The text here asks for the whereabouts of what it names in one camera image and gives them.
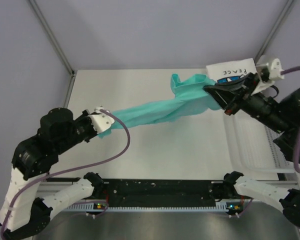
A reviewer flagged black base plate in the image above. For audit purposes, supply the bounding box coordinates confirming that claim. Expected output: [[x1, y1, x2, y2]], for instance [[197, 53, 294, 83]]
[[95, 179, 240, 207]]

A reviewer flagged folded white daisy t shirt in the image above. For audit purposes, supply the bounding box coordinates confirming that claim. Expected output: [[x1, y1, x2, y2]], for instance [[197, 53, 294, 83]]
[[206, 58, 257, 84]]

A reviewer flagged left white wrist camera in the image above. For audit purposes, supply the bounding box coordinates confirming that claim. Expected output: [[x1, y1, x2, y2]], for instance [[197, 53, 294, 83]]
[[88, 106, 115, 134]]

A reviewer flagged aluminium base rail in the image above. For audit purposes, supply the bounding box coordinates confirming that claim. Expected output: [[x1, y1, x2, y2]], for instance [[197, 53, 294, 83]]
[[35, 177, 81, 198]]

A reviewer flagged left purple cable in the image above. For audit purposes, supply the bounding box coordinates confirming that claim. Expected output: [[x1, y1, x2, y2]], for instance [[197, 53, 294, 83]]
[[0, 108, 131, 238]]

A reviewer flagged left aluminium frame post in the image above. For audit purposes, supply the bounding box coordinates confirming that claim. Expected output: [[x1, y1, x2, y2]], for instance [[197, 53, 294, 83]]
[[26, 0, 75, 77]]

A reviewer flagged right aluminium frame post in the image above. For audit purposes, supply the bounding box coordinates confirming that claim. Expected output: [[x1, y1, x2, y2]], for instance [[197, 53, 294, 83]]
[[254, 0, 298, 63]]

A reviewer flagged teal t shirt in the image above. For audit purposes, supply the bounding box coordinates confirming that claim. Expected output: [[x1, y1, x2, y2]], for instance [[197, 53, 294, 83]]
[[112, 73, 221, 129]]

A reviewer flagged white plastic basket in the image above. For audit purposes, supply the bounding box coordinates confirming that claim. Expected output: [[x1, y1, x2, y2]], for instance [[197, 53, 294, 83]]
[[223, 111, 294, 174]]

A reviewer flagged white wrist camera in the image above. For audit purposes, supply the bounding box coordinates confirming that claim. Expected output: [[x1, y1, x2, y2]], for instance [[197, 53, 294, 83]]
[[88, 106, 115, 134], [251, 55, 285, 96]]

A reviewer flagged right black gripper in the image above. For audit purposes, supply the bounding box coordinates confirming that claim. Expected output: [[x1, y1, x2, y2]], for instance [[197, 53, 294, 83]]
[[200, 71, 287, 132]]

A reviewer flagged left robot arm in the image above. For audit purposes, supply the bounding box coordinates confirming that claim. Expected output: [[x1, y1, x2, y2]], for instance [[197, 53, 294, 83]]
[[0, 108, 114, 240]]

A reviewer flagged light blue cable duct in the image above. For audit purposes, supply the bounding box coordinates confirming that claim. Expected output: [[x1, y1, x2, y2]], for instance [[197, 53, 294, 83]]
[[63, 201, 242, 213]]

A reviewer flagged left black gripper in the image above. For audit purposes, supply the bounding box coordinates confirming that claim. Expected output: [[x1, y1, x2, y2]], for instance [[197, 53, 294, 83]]
[[56, 108, 100, 154]]

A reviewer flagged aluminium frame post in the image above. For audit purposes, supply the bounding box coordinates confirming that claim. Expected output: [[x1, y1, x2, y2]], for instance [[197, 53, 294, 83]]
[[254, 0, 298, 63], [26, 0, 75, 77]]

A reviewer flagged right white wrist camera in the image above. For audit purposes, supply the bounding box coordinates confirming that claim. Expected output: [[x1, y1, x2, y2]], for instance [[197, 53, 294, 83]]
[[251, 55, 285, 96]]

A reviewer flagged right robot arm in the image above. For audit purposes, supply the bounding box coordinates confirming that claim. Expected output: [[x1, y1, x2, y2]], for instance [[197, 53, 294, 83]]
[[203, 73, 300, 228]]

